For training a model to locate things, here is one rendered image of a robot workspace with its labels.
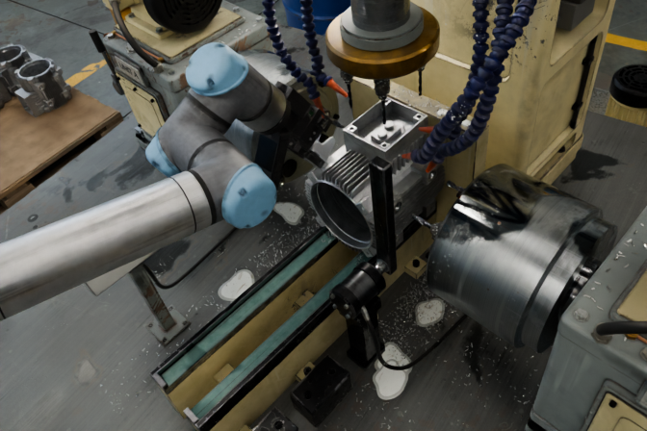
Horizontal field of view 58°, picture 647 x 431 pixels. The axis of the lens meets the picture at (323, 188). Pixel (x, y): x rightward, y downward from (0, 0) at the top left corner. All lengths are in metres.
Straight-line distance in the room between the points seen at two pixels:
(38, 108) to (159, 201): 2.60
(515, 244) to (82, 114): 2.58
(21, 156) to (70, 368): 1.87
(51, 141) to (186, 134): 2.29
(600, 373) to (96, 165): 1.33
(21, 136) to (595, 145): 2.55
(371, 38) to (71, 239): 0.50
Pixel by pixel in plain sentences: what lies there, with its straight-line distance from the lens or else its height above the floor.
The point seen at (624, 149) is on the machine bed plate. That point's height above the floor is 0.80.
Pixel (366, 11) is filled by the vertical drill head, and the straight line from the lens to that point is 0.90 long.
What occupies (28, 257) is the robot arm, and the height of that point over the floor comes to 1.39.
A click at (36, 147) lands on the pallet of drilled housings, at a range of 3.09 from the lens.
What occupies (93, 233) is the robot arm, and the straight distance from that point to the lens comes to 0.68.
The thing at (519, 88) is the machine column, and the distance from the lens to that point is 1.10.
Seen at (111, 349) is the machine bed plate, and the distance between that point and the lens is 1.32.
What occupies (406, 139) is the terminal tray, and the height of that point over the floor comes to 1.13.
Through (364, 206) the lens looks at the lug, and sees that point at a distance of 1.01.
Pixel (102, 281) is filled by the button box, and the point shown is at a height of 1.05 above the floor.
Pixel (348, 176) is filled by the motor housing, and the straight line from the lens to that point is 1.03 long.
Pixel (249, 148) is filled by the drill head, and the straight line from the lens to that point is 1.17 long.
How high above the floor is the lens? 1.83
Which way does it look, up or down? 46 degrees down
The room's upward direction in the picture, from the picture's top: 10 degrees counter-clockwise
